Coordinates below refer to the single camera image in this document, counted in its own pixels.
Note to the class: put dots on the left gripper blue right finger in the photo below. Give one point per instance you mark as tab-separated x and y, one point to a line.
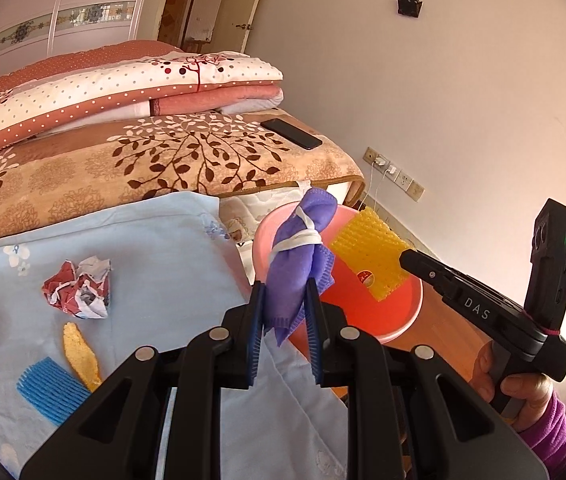
323	326

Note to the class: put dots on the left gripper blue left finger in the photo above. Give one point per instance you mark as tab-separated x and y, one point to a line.
245	325

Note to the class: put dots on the purple cloth with white tie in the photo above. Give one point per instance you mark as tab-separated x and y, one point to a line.
297	255

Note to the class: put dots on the red white paper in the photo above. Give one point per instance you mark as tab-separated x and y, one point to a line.
80	290

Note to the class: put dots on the yellow orange peel piece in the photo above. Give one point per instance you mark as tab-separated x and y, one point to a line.
80	356

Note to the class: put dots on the purple sleeve forearm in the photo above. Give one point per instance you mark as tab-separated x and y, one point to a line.
547	437

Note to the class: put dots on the pink plastic trash bucket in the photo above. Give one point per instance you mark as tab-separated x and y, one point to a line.
386	319

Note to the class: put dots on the right hand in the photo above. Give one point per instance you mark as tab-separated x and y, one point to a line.
535	390

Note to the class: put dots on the white mattress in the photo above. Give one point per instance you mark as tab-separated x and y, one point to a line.
242	214

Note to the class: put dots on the brown leaf pattern blanket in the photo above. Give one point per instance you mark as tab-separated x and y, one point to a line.
66	175

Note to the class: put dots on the light blue floral cloth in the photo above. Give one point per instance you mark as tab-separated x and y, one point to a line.
175	271

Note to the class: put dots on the black smartphone on bed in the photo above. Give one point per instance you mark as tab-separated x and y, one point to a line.
292	133

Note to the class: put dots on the folded pink blanket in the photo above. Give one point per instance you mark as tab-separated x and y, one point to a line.
226	100

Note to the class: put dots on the folded dotted tree quilt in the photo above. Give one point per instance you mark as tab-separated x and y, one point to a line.
57	90

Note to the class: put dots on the beige open door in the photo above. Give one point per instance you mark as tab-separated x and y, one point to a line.
233	25

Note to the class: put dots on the wooden bed frame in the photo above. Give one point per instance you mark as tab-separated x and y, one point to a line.
347	193

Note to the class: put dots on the wall power outlet strip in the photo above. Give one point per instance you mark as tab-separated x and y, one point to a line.
389	171

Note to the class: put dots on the black wall mounted device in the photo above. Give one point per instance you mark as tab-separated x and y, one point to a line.
410	8

